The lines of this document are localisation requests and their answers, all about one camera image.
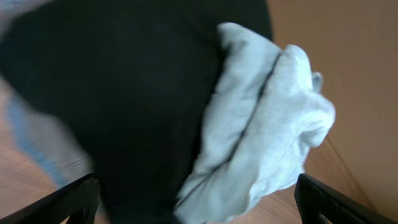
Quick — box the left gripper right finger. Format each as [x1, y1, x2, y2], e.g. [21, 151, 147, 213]
[294, 174, 397, 224]

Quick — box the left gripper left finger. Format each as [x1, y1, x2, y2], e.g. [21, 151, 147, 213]
[1, 174, 100, 224]

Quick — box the light blue t-shirt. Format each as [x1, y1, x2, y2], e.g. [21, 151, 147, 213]
[174, 22, 335, 223]

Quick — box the grey folded garment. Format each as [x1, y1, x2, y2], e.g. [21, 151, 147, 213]
[22, 106, 93, 184]

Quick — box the blue folded denim garment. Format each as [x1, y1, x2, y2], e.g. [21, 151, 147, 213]
[6, 96, 67, 188]

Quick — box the black folded garment on stack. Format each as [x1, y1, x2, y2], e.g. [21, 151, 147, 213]
[1, 0, 272, 223]

